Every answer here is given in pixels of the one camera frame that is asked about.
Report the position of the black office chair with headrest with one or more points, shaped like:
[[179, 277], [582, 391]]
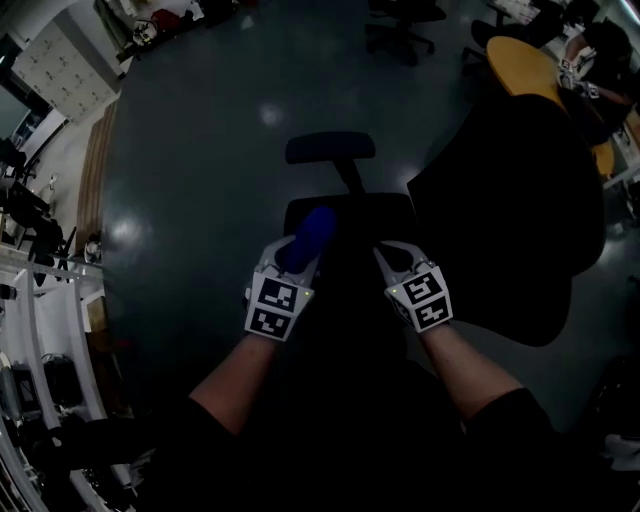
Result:
[[360, 220]]

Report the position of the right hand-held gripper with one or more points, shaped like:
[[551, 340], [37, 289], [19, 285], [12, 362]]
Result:
[[422, 300]]

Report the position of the yellow round table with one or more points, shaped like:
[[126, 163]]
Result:
[[525, 65]]

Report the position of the blue cloth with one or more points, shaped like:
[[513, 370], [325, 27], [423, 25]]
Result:
[[312, 235]]

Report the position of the person's white shoe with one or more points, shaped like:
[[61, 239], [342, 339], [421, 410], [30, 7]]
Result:
[[622, 450]]

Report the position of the black swivel chair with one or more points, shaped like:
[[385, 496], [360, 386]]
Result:
[[400, 25]]

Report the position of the person's black shirt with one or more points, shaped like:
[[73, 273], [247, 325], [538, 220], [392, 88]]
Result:
[[350, 460]]

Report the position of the person's left forearm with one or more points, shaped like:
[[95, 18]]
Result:
[[240, 385]]

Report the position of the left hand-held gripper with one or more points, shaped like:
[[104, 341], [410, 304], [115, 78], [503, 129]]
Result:
[[275, 310]]

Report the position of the small white floor object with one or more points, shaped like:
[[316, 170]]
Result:
[[94, 251]]

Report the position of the black bag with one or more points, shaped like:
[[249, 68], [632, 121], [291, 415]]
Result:
[[62, 380]]

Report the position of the white locker cabinet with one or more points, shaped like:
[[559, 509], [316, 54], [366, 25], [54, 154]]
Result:
[[65, 75]]

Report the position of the white metal shelf rack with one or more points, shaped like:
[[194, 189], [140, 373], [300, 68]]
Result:
[[50, 320]]

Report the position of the person's right forearm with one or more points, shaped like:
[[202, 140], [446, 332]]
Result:
[[470, 372]]

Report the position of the red bag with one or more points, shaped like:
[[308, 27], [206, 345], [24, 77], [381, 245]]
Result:
[[167, 19]]

